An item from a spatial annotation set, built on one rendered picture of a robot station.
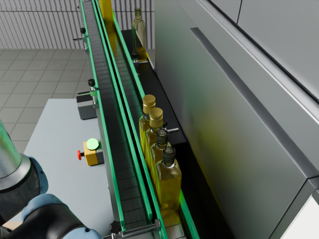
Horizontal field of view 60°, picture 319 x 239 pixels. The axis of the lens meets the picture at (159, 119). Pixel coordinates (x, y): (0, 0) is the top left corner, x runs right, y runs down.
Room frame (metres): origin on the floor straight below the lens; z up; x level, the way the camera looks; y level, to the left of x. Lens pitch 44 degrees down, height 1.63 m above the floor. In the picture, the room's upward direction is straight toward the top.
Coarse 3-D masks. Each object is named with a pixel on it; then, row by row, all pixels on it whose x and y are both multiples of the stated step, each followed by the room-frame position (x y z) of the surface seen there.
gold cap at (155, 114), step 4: (152, 108) 0.54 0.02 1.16; (156, 108) 0.54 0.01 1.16; (152, 112) 0.52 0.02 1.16; (156, 112) 0.52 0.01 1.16; (160, 112) 0.52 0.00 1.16; (152, 116) 0.51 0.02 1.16; (156, 116) 0.51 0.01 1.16; (160, 116) 0.51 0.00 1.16; (152, 120) 0.51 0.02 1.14; (156, 120) 0.51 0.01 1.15; (160, 120) 0.51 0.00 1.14; (152, 124) 0.51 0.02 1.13; (156, 124) 0.51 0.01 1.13; (160, 124) 0.51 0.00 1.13; (156, 128) 0.51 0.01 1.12
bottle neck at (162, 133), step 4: (160, 132) 0.48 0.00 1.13; (164, 132) 0.48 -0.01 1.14; (156, 136) 0.47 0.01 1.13; (160, 136) 0.46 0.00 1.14; (164, 136) 0.46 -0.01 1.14; (156, 140) 0.47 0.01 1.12; (160, 140) 0.46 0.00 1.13; (164, 140) 0.46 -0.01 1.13; (160, 144) 0.46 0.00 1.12; (164, 144) 0.46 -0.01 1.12; (160, 148) 0.46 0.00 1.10
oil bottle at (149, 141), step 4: (148, 132) 0.52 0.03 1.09; (148, 136) 0.51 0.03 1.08; (152, 136) 0.51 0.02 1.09; (148, 140) 0.50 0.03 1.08; (152, 140) 0.50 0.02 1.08; (148, 144) 0.50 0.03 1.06; (148, 148) 0.50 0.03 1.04; (148, 152) 0.50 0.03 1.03; (148, 156) 0.51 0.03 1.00; (148, 160) 0.51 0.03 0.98; (148, 164) 0.51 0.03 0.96; (148, 168) 0.51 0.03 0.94
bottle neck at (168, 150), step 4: (164, 148) 0.42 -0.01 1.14; (168, 148) 0.42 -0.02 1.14; (172, 148) 0.42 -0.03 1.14; (164, 152) 0.41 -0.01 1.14; (168, 152) 0.42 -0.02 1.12; (172, 152) 0.42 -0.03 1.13; (164, 156) 0.40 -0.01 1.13; (168, 156) 0.40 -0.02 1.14; (172, 156) 0.40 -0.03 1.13; (164, 160) 0.40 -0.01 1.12; (168, 160) 0.40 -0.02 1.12; (172, 160) 0.40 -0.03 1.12; (164, 164) 0.40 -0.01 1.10; (168, 164) 0.40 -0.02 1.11; (172, 164) 0.40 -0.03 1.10
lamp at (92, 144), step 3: (93, 138) 0.72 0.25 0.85; (87, 141) 0.70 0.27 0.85; (90, 141) 0.70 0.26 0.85; (93, 141) 0.70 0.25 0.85; (96, 141) 0.70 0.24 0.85; (87, 144) 0.69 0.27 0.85; (90, 144) 0.69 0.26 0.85; (93, 144) 0.69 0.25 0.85; (96, 144) 0.69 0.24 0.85; (87, 147) 0.69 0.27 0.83; (90, 147) 0.68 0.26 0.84; (93, 147) 0.68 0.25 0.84; (96, 147) 0.69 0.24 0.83; (90, 150) 0.68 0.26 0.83; (93, 150) 0.68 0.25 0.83
